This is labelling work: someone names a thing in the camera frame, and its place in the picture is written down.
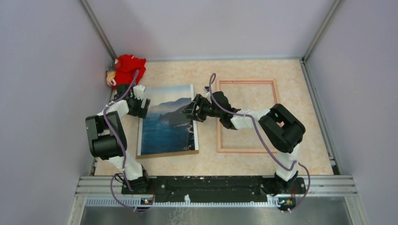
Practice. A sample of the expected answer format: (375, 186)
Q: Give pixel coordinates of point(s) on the red crumpled cloth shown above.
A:
(123, 69)

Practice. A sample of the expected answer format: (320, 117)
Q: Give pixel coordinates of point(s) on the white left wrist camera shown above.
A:
(139, 92)

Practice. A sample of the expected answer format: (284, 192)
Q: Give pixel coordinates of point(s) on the aluminium front rail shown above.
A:
(103, 191)

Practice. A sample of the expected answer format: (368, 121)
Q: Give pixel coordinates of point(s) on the pink wooden picture frame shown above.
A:
(247, 95)

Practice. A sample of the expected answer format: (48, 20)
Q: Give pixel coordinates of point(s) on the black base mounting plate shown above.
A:
(217, 189)

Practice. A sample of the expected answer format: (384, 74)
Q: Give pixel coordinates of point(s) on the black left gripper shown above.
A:
(140, 112)

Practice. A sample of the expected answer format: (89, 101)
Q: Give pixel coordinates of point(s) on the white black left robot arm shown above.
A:
(106, 137)

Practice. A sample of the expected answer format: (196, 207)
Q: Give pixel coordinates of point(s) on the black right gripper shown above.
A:
(194, 114)

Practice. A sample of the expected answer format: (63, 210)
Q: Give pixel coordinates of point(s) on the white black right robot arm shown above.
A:
(279, 131)

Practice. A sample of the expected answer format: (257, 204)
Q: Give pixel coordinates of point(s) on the seascape photo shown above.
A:
(166, 131)

